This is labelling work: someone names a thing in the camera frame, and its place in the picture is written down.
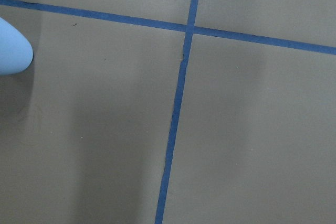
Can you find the light blue paper cup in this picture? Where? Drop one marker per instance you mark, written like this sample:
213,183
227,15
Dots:
16,50

